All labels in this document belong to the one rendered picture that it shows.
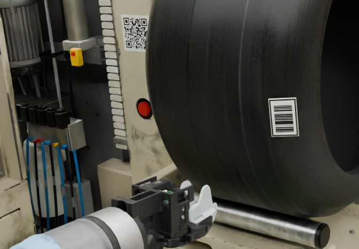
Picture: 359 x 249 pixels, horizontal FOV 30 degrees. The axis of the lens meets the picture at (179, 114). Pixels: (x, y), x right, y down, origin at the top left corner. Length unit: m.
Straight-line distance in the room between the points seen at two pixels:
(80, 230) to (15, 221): 0.75
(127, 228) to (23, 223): 0.75
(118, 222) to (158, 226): 0.10
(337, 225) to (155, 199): 0.62
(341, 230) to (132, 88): 0.52
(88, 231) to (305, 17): 0.43
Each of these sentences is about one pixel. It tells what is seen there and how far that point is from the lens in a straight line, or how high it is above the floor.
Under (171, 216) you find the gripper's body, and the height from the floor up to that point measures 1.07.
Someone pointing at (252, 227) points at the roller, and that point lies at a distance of 1.24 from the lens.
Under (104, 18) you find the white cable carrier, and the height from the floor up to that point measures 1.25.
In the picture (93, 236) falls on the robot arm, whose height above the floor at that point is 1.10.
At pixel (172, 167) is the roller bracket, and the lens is 1.38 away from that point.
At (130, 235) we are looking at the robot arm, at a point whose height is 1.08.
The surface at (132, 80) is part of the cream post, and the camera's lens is 1.40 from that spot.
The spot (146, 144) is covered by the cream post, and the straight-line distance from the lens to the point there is 1.43.
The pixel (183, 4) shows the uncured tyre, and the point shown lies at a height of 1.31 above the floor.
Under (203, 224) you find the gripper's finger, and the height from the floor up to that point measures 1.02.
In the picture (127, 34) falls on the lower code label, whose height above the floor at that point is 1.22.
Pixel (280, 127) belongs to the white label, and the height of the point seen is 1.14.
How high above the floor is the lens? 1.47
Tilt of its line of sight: 18 degrees down
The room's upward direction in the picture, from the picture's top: 5 degrees counter-clockwise
